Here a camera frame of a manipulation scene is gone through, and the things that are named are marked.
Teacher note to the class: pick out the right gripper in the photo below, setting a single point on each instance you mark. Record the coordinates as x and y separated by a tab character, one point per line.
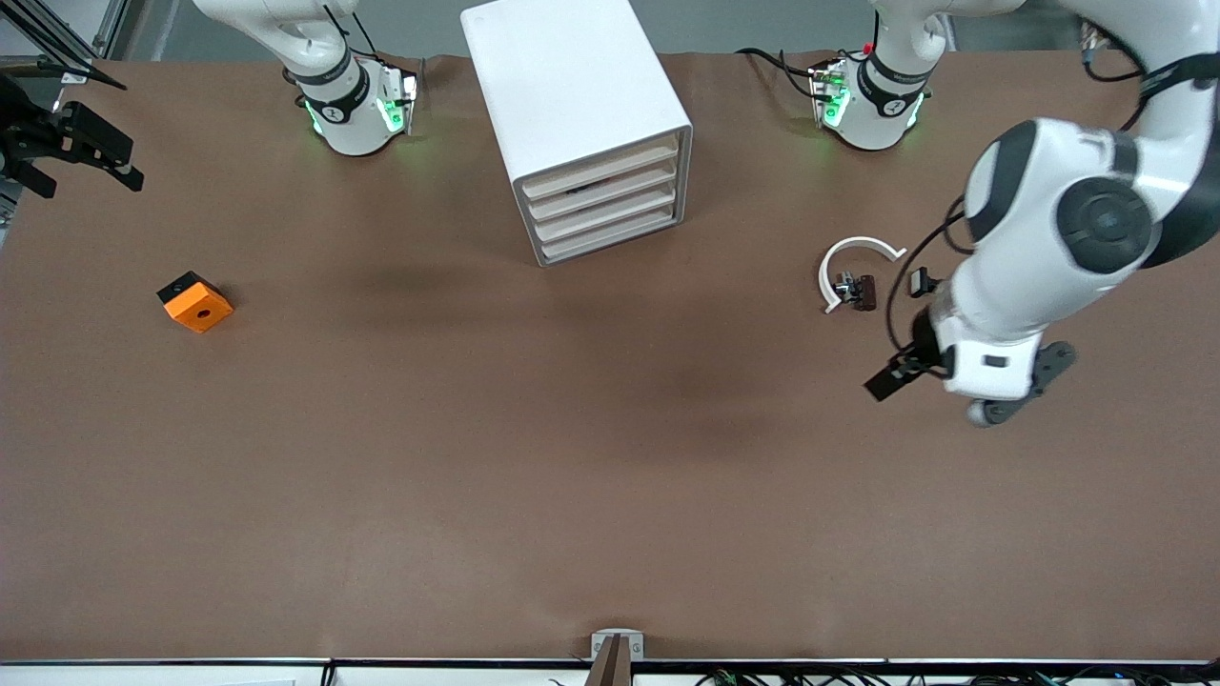
38	141

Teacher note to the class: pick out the brown table cover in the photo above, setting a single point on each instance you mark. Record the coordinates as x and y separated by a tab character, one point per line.
610	476

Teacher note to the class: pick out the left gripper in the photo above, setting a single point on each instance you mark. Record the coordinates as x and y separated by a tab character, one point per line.
923	348

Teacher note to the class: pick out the small brown electrical component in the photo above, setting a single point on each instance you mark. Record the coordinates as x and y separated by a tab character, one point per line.
864	291

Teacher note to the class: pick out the small black clip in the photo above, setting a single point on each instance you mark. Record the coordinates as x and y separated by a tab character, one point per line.
920	282

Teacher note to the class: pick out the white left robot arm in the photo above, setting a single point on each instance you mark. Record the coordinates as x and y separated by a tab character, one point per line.
1106	219

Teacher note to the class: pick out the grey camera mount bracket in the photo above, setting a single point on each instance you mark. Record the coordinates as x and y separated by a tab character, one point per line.
615	657

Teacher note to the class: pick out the orange block with hole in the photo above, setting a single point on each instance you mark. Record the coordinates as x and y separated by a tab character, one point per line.
200	310

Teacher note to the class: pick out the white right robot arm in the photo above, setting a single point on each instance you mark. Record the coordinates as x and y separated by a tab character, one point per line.
353	124

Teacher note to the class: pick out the aluminium frame post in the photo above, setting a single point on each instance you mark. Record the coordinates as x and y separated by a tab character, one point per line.
71	62

